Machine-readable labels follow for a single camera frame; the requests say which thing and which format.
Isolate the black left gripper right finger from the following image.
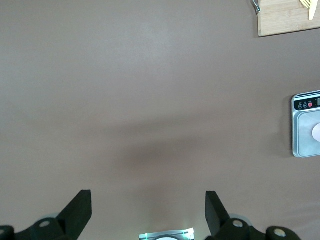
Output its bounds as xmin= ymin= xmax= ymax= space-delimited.
xmin=204 ymin=191 xmax=301 ymax=240

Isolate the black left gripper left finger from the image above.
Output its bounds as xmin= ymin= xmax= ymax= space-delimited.
xmin=0 ymin=189 xmax=93 ymax=240

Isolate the pink plastic cup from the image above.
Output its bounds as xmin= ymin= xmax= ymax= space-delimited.
xmin=311 ymin=122 xmax=320 ymax=144

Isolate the silver digital kitchen scale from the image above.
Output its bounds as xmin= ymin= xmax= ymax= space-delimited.
xmin=291 ymin=90 xmax=320 ymax=159

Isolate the brown table cover sheet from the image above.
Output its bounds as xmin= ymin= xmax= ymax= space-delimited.
xmin=0 ymin=0 xmax=320 ymax=240

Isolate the bamboo cutting board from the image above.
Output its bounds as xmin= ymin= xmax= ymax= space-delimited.
xmin=257 ymin=0 xmax=320 ymax=38

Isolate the yellow plastic knife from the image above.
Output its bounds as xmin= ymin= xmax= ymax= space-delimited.
xmin=307 ymin=0 xmax=318 ymax=21

